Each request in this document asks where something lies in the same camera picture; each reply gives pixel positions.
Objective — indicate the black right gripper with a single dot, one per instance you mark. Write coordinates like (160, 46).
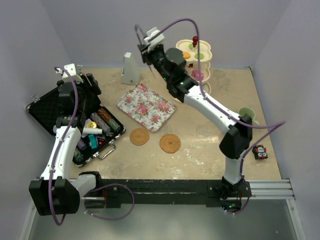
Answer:
(146, 55)

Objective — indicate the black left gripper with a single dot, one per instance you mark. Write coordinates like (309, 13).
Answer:
(94, 88)

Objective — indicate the orange macaron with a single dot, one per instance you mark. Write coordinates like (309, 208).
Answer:
(186, 55)

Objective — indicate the pink cake slice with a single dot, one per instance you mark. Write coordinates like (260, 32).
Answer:
(197, 75)

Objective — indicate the woven coaster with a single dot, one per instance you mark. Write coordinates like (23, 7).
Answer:
(139, 136)
(170, 143)

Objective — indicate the green cup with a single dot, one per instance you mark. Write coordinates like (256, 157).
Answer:
(250, 112)

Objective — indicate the metal tongs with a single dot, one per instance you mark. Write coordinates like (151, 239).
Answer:
(142, 47)

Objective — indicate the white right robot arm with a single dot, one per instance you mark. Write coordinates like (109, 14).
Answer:
(237, 134)

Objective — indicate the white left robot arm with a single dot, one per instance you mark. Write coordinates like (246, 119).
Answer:
(53, 193)

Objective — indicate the cream three-tier dessert stand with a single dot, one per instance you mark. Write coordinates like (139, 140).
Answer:
(202, 65)

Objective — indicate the orange poker chip stack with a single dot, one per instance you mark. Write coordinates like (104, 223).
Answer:
(104, 115)

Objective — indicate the grey metronome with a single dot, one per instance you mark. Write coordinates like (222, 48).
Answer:
(130, 74)

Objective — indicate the green poker chip stack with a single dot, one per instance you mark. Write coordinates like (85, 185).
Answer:
(114, 125)

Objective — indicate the black open case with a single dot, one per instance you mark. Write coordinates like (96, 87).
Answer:
(45, 111)

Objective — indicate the white small bottle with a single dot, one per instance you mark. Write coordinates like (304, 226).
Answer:
(92, 131)

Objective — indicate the floral serving tray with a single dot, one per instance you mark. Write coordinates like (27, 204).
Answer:
(147, 107)

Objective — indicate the red black toy car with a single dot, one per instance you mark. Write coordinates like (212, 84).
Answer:
(260, 152)

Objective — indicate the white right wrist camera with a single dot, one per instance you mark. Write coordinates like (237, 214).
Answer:
(153, 38)

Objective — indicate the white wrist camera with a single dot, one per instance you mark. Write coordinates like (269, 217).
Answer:
(153, 38)
(74, 71)

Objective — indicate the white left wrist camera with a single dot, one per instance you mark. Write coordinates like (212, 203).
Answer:
(74, 71)

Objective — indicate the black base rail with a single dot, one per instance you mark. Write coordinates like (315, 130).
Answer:
(209, 192)

